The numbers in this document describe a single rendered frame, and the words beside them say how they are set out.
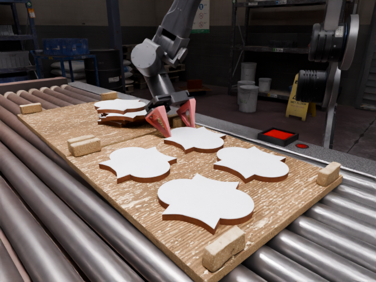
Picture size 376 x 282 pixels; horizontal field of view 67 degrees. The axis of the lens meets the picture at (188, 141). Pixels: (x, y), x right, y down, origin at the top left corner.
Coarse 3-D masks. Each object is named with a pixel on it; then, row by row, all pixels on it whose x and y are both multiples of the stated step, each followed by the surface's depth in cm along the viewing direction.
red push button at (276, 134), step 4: (268, 132) 74; (272, 132) 74; (276, 132) 74; (280, 132) 74; (284, 132) 74; (272, 136) 71; (276, 136) 71; (280, 136) 71; (284, 136) 71; (288, 136) 71
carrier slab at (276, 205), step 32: (96, 160) 57; (192, 160) 57; (288, 160) 57; (128, 192) 45; (256, 192) 45; (288, 192) 45; (320, 192) 46; (160, 224) 38; (192, 224) 38; (256, 224) 38; (288, 224) 40; (192, 256) 33
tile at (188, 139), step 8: (176, 128) 70; (184, 128) 70; (192, 128) 70; (200, 128) 70; (176, 136) 66; (184, 136) 66; (192, 136) 66; (200, 136) 66; (208, 136) 66; (216, 136) 66; (224, 136) 67; (176, 144) 63; (184, 144) 61; (192, 144) 61; (200, 144) 61; (208, 144) 61; (216, 144) 61; (200, 152) 60; (208, 152) 60
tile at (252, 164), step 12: (228, 156) 56; (240, 156) 56; (252, 156) 56; (264, 156) 56; (276, 156) 56; (216, 168) 53; (228, 168) 51; (240, 168) 51; (252, 168) 51; (264, 168) 51; (276, 168) 51; (288, 168) 51; (264, 180) 48; (276, 180) 48
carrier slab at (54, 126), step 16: (48, 112) 89; (64, 112) 89; (80, 112) 89; (96, 112) 89; (32, 128) 75; (48, 128) 75; (64, 128) 75; (80, 128) 75; (96, 128) 75; (112, 128) 75; (128, 128) 75; (144, 128) 75; (48, 144) 67; (64, 144) 64; (112, 144) 66
